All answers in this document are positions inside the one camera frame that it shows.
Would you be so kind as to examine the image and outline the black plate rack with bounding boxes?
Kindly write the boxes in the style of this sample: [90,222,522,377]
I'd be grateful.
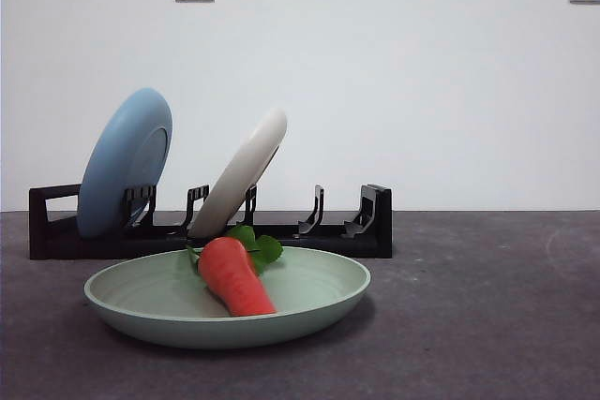
[28,183,394,261]

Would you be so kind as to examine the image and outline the orange carrot with green leaves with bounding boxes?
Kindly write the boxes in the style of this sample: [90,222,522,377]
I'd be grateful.
[184,224,285,318]

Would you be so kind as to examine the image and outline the blue plate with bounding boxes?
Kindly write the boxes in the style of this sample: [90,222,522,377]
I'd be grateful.
[76,86,174,239]

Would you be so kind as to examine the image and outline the white plate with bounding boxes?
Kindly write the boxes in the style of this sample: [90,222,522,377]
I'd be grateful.
[187,106,289,239]

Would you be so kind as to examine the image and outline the green plate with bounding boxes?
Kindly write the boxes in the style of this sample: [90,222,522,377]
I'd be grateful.
[83,244,372,350]

